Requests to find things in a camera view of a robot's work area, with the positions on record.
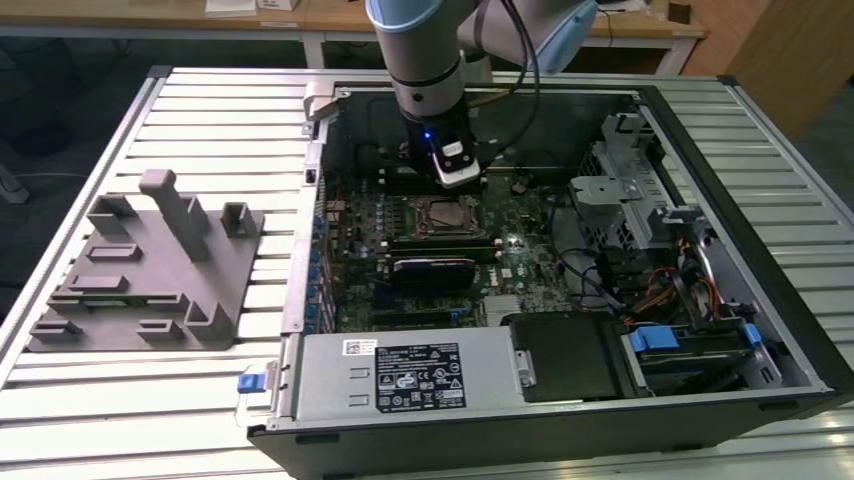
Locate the silver CPU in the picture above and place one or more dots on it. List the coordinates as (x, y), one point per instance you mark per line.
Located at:
(446, 215)

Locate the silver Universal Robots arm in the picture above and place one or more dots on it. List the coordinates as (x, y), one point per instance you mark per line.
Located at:
(427, 75)

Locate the CPU socket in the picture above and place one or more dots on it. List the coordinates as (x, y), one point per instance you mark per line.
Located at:
(470, 200)

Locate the black RAM slots row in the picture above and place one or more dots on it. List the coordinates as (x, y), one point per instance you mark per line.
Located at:
(440, 250)
(390, 185)

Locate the grey case hinge latch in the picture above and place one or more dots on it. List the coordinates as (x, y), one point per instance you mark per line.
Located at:
(316, 100)

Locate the round coin battery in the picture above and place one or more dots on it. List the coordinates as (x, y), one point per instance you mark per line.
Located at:
(518, 188)

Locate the black graphics card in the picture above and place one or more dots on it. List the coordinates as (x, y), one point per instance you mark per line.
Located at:
(434, 275)

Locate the silver drive cage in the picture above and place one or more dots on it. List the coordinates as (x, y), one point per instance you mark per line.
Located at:
(620, 165)

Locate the green motherboard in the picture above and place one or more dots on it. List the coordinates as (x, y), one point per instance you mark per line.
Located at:
(527, 280)

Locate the white printed box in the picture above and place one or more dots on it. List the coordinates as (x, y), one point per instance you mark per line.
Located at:
(276, 4)

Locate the white finned heatsink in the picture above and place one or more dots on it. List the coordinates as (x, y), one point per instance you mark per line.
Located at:
(500, 307)

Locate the black expansion slot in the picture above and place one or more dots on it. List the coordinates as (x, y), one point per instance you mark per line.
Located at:
(407, 319)

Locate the white paper sheet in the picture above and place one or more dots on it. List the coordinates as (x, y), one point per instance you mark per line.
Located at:
(230, 5)

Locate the wooden desk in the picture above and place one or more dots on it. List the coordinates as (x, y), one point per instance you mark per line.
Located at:
(661, 27)

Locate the small brown box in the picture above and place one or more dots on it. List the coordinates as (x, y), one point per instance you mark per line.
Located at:
(679, 12)

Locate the grey parts rack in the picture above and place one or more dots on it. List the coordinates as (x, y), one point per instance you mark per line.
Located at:
(160, 280)

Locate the silver power supply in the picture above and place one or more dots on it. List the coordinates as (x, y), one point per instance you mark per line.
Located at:
(320, 375)

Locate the hard disk in blue carrier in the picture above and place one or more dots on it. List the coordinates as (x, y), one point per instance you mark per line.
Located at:
(654, 340)

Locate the blue case latch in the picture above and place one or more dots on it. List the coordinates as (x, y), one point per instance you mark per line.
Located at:
(250, 382)

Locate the wooden cabinet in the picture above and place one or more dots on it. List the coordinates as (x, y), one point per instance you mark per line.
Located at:
(787, 60)

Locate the grey chair base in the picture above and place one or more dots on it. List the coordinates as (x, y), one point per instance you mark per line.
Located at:
(13, 187)

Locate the black open PC case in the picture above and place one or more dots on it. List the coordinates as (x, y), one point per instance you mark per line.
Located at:
(467, 440)

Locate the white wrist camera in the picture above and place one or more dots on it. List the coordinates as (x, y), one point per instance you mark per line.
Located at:
(456, 162)

